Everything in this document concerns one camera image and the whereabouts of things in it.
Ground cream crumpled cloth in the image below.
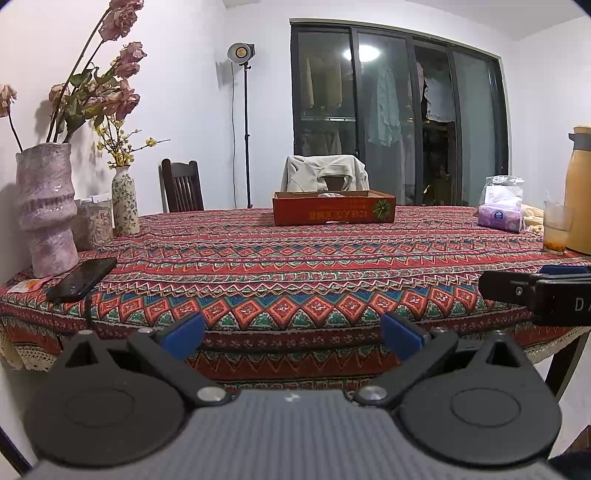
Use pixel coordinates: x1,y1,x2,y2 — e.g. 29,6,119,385
519,203,546,234

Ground yellow flower sprigs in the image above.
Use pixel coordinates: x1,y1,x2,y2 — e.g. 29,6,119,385
95,115,171,169

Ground dark wooden table leg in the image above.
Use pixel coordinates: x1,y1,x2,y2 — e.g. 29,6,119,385
545,330,579,400

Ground hanging white top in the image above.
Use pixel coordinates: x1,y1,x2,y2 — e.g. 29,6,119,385
422,76,455,123

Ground yellow thermos jug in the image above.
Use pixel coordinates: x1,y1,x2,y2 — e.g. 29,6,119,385
564,124,591,256

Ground red cardboard box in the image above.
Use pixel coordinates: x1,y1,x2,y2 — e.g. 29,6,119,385
272,189,397,227

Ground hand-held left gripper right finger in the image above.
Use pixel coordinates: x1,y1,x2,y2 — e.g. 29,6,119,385
355,312,528,409

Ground beige jacket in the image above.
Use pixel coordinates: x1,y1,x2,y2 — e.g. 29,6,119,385
281,154,370,193

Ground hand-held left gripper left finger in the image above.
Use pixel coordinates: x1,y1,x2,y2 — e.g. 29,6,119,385
60,313,232,409

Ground black smartphone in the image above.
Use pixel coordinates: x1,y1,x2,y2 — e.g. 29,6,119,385
47,257,118,303

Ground glass storage jar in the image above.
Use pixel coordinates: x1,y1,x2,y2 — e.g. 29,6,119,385
74,194,115,252

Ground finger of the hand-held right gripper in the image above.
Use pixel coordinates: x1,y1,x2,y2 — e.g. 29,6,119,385
479,270,543,308
539,264,591,278

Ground brown wooden chair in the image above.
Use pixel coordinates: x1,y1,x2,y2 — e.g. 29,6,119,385
318,174,352,192

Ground studio light on stand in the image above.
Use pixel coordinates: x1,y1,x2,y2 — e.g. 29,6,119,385
228,42,256,209

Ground purple tissue pack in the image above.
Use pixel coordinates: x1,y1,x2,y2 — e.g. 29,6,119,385
477,174,526,232

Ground dark wooden chair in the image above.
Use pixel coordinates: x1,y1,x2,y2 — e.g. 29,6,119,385
158,158,205,214

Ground hanging pale shirt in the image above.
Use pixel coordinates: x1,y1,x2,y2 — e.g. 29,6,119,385
367,69,402,148

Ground large pink ceramic vase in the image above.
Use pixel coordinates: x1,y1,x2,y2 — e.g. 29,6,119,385
15,143,80,279

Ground orange paper packet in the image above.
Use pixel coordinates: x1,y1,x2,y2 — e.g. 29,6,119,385
8,277,51,295

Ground glass cup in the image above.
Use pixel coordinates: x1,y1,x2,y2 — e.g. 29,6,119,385
542,200,573,256

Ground black framed sliding glass door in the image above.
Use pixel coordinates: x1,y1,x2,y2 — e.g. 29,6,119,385
290,18,510,207

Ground dried pink rose bouquet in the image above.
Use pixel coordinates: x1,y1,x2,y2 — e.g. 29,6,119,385
0,0,148,153

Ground small floral ceramic vase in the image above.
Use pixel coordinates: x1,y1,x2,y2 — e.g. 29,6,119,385
111,166,140,237

